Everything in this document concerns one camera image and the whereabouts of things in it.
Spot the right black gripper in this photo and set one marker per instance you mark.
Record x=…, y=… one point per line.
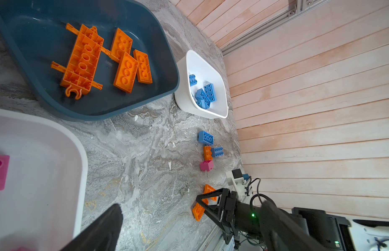
x=226, y=213

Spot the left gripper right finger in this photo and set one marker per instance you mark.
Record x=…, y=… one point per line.
x=281, y=233

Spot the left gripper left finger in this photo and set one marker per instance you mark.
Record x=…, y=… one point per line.
x=101, y=235

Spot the orange lego brick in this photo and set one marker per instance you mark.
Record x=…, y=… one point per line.
x=144, y=71
x=209, y=189
x=207, y=153
x=126, y=73
x=198, y=211
x=121, y=44

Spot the pink lego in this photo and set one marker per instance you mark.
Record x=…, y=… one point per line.
x=4, y=163
x=206, y=166

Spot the blue lego brick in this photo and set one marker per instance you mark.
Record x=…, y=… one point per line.
x=200, y=95
x=217, y=151
x=205, y=138
x=210, y=92
x=192, y=80

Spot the small blue lego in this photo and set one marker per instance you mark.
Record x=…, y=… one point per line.
x=203, y=104

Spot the long orange lego stack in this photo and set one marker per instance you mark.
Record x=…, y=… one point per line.
x=80, y=71

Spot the orange lego brick top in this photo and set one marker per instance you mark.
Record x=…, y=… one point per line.
x=121, y=44

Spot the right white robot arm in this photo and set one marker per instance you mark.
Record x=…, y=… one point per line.
x=334, y=233

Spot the white bin left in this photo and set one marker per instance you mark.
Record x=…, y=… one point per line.
x=42, y=202

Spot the white bin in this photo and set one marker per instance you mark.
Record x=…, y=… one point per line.
x=42, y=202
x=193, y=63

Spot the white bin back right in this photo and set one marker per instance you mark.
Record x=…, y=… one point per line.
x=193, y=63

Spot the teal plastic bin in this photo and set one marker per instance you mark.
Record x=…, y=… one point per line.
x=35, y=34

